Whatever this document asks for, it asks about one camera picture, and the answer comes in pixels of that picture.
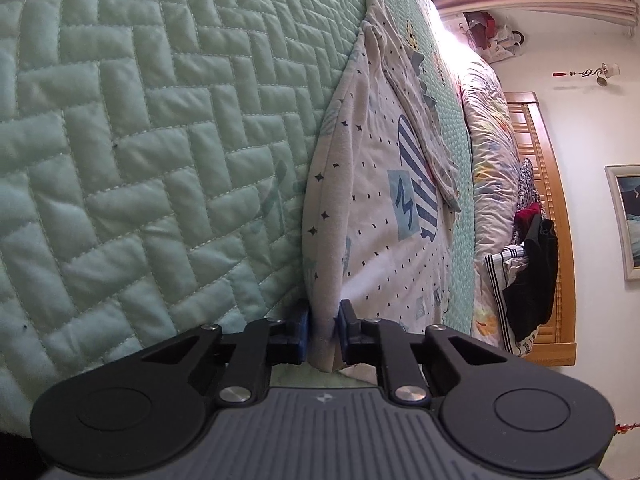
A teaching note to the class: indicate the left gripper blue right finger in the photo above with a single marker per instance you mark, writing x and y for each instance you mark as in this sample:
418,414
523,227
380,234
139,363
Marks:
384,345

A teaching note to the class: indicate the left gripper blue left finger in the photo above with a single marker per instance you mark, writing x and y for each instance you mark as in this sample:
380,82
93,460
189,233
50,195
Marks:
250,356

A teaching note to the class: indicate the white dotted baby garment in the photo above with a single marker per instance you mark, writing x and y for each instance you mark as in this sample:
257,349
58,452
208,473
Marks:
381,196

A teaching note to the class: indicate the pile of dark clothes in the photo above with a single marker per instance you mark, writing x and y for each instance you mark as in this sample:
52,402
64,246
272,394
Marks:
523,275

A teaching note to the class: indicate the floral folded duvet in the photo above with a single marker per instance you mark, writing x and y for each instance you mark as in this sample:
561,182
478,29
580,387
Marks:
495,167

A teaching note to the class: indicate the green quilted bee bedspread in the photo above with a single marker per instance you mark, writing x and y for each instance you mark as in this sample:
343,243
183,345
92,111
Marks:
154,156

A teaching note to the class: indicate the nightstand clutter with plush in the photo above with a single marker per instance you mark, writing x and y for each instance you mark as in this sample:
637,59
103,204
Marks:
493,42

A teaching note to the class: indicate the framed wall picture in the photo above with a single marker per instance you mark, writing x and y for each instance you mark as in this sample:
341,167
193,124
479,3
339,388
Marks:
624,183

